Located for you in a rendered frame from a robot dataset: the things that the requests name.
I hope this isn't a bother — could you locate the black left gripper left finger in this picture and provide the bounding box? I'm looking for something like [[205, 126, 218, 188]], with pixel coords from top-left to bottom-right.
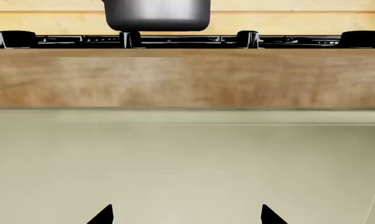
[[86, 203, 114, 224]]

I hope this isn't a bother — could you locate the beige cabinet door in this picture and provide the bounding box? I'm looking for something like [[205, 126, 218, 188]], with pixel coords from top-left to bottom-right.
[[0, 106, 375, 224]]

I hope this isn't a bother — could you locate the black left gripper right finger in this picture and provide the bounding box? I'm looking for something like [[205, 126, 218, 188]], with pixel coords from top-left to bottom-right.
[[261, 203, 289, 224]]

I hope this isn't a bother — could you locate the black stove cooktop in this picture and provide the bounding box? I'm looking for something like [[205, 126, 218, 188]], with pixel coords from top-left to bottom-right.
[[0, 30, 375, 50]]

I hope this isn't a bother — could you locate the wooden counter front panel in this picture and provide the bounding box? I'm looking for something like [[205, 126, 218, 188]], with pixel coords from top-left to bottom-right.
[[0, 48, 375, 108]]

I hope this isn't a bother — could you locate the black stove knob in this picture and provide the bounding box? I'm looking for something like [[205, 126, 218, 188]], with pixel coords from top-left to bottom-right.
[[0, 30, 37, 49], [340, 30, 375, 49], [118, 30, 142, 49], [237, 30, 260, 49]]

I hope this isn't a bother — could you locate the dark metal pot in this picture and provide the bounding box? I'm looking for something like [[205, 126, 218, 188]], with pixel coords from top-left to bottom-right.
[[100, 0, 212, 32]]

